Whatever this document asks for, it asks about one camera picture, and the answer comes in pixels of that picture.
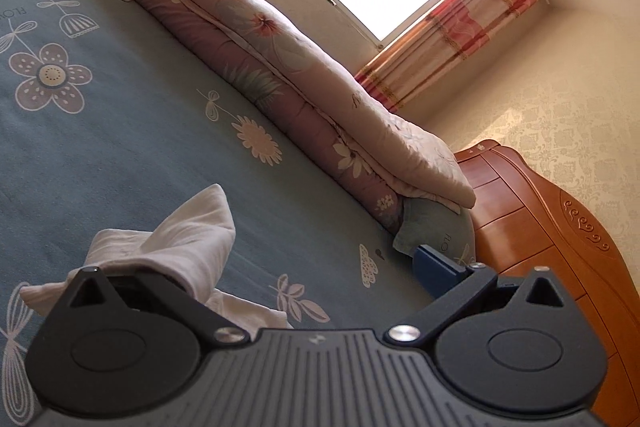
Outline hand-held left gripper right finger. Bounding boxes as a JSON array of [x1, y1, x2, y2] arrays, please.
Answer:
[[385, 244, 571, 348]]

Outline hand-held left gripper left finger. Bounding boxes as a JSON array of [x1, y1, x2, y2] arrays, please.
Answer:
[[66, 266, 252, 352]]

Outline white printed t-shirt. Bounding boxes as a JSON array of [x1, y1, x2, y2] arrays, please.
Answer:
[[20, 183, 291, 330]]

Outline teal flower print pillow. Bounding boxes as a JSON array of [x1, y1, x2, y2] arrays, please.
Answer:
[[392, 197, 476, 268]]

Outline wooden headboard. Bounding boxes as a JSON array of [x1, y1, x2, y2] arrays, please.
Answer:
[[452, 139, 640, 427]]

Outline blue floral bed sheet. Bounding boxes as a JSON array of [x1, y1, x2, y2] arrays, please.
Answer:
[[0, 0, 441, 427]]

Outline pink patterned curtain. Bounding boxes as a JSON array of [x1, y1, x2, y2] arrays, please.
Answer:
[[355, 0, 551, 110]]

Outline folded floral quilt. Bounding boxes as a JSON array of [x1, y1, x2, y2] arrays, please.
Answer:
[[52, 0, 476, 233]]

